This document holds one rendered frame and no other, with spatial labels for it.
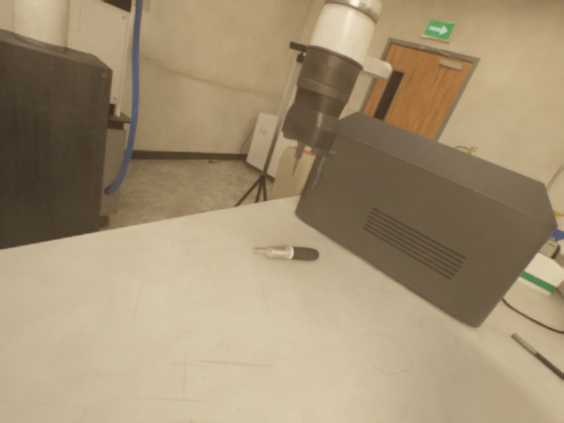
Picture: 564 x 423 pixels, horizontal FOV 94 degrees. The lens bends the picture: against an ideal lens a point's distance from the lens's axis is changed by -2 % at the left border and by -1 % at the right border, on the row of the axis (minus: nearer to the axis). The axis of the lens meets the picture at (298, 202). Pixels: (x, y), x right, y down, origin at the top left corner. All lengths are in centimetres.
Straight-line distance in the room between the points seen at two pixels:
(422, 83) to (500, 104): 84
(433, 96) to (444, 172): 312
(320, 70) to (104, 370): 39
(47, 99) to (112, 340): 57
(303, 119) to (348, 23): 12
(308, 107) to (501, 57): 341
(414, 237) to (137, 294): 49
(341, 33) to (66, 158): 69
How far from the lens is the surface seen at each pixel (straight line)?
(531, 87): 366
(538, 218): 59
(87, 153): 84
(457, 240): 59
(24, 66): 79
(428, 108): 367
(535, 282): 116
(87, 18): 180
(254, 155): 392
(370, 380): 42
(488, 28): 382
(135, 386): 34
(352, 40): 37
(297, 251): 53
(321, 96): 37
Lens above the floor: 119
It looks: 21 degrees down
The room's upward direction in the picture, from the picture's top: 21 degrees clockwise
